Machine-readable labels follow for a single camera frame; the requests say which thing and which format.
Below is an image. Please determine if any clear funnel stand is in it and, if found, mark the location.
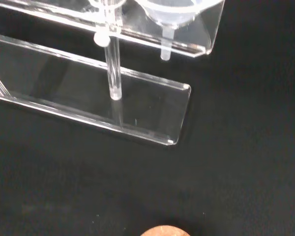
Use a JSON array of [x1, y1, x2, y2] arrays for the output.
[[0, 0, 226, 148]]

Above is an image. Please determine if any black cloth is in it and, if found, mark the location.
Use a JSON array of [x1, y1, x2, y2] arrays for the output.
[[0, 0, 295, 236]]

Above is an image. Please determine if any cork ring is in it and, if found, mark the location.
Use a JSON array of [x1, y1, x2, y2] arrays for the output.
[[139, 224, 192, 236]]

